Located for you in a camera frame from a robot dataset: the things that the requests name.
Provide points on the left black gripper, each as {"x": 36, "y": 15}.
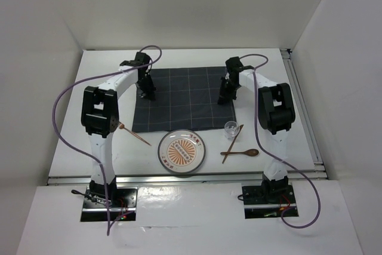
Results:
{"x": 148, "y": 93}

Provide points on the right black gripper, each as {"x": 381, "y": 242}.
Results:
{"x": 222, "y": 93}

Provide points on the dark grey checked cloth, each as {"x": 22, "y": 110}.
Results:
{"x": 185, "y": 99}

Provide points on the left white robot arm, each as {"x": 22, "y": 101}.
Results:
{"x": 100, "y": 117}

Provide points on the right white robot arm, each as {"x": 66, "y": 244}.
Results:
{"x": 274, "y": 113}

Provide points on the copper knife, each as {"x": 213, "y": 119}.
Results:
{"x": 232, "y": 143}

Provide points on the small clear glass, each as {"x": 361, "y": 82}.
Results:
{"x": 231, "y": 130}

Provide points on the copper fork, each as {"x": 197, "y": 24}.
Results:
{"x": 123, "y": 127}

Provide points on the patterned ceramic plate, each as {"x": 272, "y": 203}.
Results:
{"x": 181, "y": 151}

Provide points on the brown wooden spoon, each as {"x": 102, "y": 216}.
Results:
{"x": 249, "y": 152}

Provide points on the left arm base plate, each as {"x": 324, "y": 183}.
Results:
{"x": 122, "y": 205}

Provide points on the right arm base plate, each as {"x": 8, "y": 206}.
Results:
{"x": 257, "y": 205}

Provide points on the aluminium frame rail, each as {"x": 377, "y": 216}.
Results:
{"x": 297, "y": 84}

